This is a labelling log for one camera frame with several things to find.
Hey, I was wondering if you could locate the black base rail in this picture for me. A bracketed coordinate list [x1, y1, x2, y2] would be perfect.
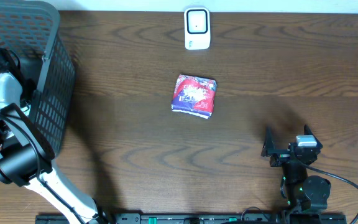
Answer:
[35, 212, 348, 224]

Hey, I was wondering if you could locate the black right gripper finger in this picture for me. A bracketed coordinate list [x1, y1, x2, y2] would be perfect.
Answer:
[261, 127, 275, 157]
[303, 124, 317, 143]

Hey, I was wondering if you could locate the grey plastic mesh basket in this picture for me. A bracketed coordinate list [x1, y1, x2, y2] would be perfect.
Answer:
[0, 1, 76, 155]

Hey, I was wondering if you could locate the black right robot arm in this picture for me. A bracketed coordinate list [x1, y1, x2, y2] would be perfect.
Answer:
[261, 125, 331, 213]

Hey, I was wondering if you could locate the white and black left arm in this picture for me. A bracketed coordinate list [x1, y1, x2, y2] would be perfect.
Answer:
[0, 48, 115, 223]

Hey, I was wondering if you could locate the red and purple snack pack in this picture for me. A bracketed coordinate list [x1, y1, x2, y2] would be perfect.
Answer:
[171, 74, 217, 119]

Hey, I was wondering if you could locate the white barcode scanner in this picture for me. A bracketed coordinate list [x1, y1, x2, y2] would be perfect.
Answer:
[184, 7, 211, 50]

